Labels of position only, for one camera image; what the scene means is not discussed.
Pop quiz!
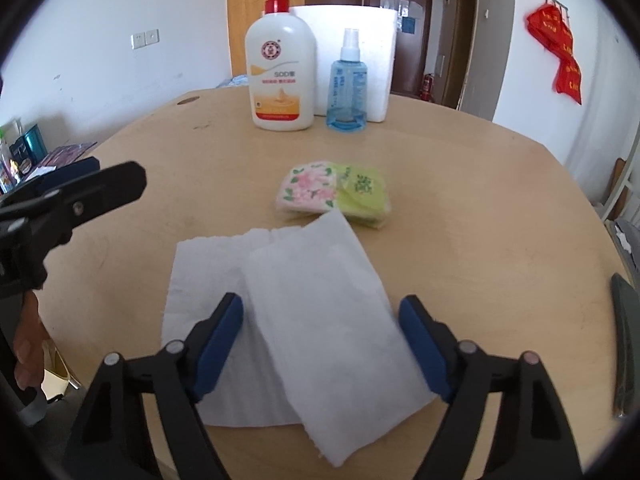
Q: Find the person's left hand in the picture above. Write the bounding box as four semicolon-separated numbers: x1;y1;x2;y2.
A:
12;294;49;392

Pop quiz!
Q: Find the dark brown door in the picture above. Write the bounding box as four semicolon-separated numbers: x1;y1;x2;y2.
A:
362;0;434;99

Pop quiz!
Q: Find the dark magazine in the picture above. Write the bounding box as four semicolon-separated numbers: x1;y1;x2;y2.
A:
37;142;99;169

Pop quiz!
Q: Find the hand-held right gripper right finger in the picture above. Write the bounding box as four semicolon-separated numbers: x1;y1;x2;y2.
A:
398;294;584;480

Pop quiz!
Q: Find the white foam box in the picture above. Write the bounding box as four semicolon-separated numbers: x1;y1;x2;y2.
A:
290;4;399;124

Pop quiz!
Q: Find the red hanging banner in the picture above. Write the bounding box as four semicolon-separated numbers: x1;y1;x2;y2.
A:
524;2;584;106

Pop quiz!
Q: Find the clear blue spray bottle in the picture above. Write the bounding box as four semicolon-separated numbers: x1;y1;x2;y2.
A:
326;28;370;134

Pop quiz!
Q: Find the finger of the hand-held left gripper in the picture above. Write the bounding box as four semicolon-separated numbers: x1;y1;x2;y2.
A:
37;156;101;186
30;161;147;251

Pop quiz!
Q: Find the teal carton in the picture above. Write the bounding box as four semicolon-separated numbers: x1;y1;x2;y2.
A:
10;124;49;172

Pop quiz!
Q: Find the white lotion bottle red pump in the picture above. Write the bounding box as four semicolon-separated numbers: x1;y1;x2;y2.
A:
244;0;318;132

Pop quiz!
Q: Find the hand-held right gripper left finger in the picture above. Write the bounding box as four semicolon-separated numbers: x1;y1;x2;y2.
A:
65;292;246;480

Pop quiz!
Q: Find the green tissue packet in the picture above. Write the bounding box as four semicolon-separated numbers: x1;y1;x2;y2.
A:
332;162;392;229

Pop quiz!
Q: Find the white tissue sheet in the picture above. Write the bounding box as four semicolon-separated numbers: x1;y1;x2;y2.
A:
243;208;439;469
160;227;307;427

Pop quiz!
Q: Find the white chair frame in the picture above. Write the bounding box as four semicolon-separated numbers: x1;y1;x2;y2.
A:
599;137;640;223

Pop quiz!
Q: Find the cream coloured object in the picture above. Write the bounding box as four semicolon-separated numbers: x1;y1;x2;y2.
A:
42;342;82;404

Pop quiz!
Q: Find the pink floral tissue packet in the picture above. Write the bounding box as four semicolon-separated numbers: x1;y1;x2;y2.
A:
273;159;341;222

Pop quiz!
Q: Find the brown side door frame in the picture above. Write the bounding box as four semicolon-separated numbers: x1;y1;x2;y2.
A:
442;0;481;111

